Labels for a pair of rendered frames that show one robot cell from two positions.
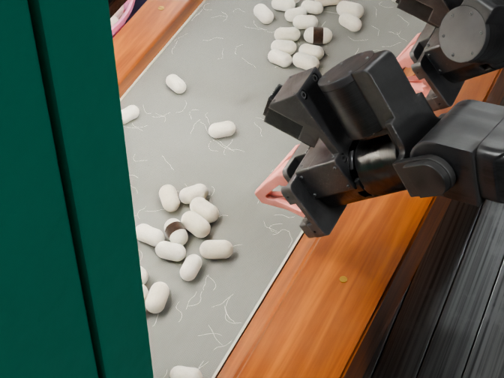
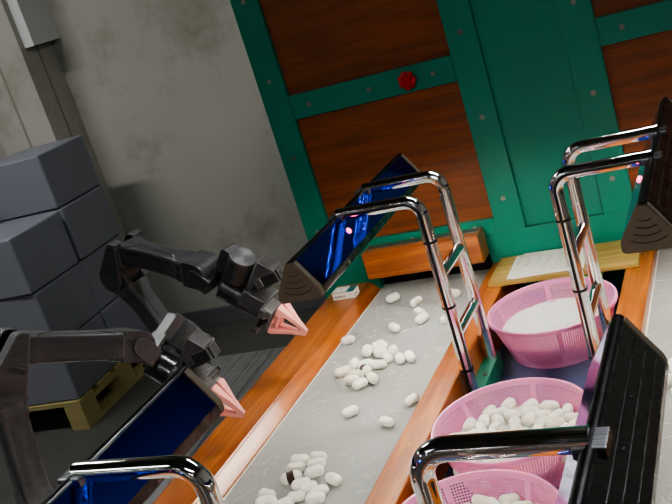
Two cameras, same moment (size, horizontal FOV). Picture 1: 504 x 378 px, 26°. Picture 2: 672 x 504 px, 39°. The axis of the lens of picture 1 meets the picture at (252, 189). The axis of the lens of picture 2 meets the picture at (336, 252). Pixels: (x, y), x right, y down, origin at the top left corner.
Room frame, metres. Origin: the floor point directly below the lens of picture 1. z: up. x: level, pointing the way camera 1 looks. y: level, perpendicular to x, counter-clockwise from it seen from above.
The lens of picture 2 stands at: (2.58, 0.11, 1.54)
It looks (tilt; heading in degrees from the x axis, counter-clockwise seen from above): 16 degrees down; 180
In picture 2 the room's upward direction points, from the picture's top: 18 degrees counter-clockwise
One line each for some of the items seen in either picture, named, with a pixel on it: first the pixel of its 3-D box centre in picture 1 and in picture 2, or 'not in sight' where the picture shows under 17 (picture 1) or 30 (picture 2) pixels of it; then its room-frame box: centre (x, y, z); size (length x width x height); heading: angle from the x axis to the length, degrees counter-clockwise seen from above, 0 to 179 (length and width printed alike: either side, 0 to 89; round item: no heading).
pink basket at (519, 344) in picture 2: not in sight; (555, 324); (0.80, 0.49, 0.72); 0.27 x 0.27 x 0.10
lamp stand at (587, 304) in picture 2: not in sight; (631, 266); (1.05, 0.59, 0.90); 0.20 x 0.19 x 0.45; 154
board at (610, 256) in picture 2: not in sight; (565, 262); (0.60, 0.58, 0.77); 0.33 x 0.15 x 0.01; 64
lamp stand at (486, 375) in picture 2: not in sight; (419, 295); (0.87, 0.23, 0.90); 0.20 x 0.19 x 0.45; 154
